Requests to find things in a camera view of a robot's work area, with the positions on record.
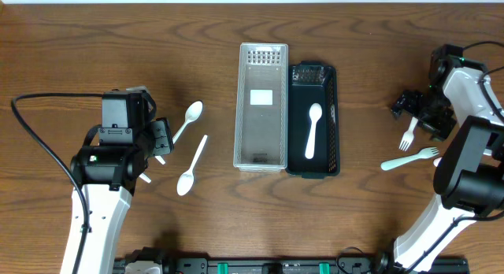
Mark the white fork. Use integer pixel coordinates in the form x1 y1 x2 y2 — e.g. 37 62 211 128
399 117 418 151
433 157 441 167

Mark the pale green fork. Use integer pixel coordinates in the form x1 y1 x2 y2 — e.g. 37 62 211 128
380 147 439 171

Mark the white spoon bowl down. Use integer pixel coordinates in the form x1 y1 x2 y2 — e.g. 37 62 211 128
176 135 208 196

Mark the white spoon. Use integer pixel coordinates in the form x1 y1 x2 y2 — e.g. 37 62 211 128
139 173 151 183
155 156 166 165
172 100 203 143
305 103 322 159

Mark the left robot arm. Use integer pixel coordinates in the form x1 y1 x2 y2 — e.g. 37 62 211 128
61 87 174 273

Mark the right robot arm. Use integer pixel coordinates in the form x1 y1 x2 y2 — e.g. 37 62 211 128
372 44 503 273

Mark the white sticker label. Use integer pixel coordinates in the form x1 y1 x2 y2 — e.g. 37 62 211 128
250 90 273 106

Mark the clear plastic basket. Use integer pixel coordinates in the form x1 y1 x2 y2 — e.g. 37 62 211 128
233 43 288 172

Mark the black plastic basket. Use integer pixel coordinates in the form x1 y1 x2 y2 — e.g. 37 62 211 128
286 61 340 179

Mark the right black cable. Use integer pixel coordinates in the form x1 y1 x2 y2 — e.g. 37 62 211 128
405 39 504 274

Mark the black cable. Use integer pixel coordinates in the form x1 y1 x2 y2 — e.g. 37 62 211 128
9 92 104 274
405 39 504 274

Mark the left black cable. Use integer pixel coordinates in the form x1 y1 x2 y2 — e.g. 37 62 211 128
9 92 104 274

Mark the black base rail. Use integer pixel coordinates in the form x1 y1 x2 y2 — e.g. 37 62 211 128
113 246 472 274

